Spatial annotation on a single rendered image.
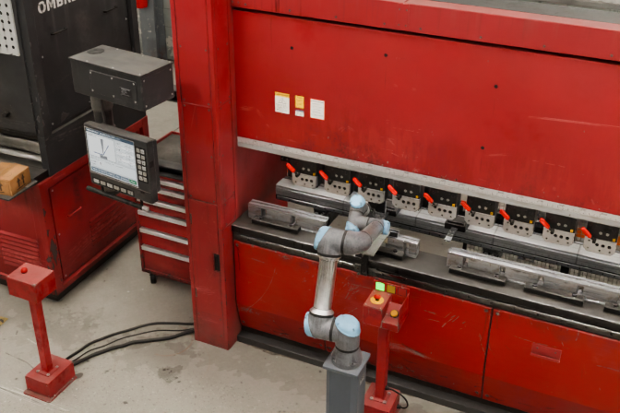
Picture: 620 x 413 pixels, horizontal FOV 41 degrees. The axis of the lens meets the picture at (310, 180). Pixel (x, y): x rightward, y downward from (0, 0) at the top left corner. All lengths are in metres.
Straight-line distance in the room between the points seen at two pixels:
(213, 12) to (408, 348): 2.15
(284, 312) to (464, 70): 1.90
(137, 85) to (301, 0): 0.92
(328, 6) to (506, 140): 1.10
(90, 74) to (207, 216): 1.07
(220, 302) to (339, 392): 1.31
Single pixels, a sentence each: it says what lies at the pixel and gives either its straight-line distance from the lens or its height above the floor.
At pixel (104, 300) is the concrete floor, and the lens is 5.90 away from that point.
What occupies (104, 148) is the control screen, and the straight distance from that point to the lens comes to 4.51.
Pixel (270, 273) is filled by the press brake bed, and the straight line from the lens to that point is 4.95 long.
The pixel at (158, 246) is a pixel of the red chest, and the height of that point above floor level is 0.36.
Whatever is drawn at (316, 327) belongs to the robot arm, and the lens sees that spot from 3.93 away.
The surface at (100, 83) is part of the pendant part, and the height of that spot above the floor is 1.85.
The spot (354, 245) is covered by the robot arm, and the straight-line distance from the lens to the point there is 3.81.
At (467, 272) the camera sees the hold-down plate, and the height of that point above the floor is 0.90.
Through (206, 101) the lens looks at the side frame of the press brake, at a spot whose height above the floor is 1.68.
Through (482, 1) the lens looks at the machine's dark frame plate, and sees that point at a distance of 4.13.
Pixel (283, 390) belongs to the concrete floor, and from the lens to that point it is 5.05.
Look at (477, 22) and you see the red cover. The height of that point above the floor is 2.25.
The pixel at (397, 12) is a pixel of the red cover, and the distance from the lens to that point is 4.07.
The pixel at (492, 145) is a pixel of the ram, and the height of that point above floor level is 1.64.
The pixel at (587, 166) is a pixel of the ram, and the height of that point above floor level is 1.63.
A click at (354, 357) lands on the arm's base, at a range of 3.98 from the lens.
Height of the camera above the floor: 3.39
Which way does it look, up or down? 28 degrees down
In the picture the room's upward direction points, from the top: straight up
